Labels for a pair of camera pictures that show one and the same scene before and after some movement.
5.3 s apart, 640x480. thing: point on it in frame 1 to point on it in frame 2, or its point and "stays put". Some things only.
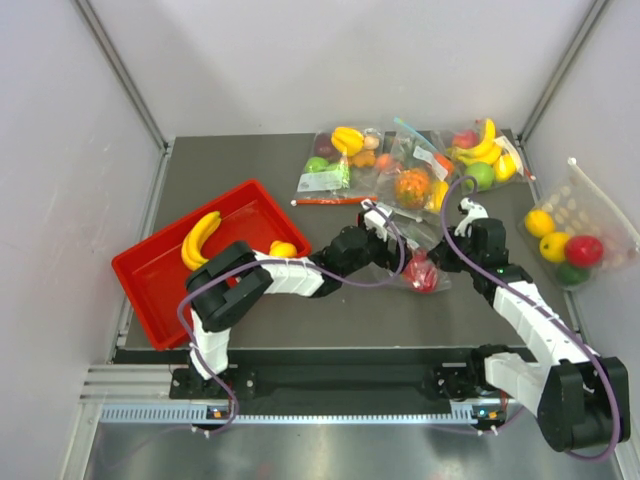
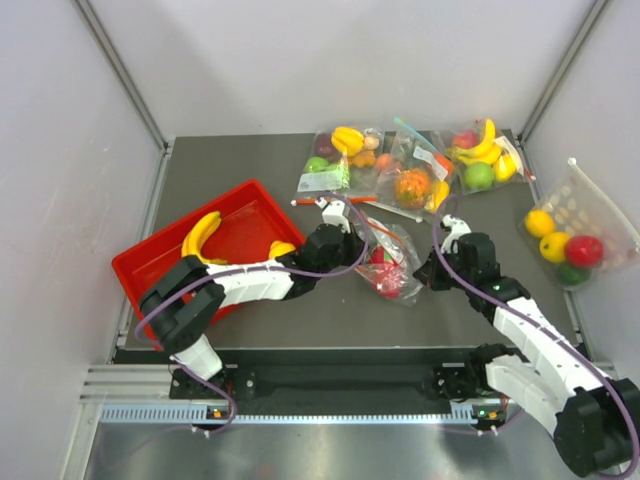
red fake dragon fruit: x=420 y=273 to x=386 y=276
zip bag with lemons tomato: x=573 y=231 stays put
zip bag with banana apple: x=487 y=155 stays put
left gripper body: x=378 y=253 to x=346 y=253
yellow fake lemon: x=282 y=249 stays put
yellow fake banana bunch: x=191 y=250 stays put
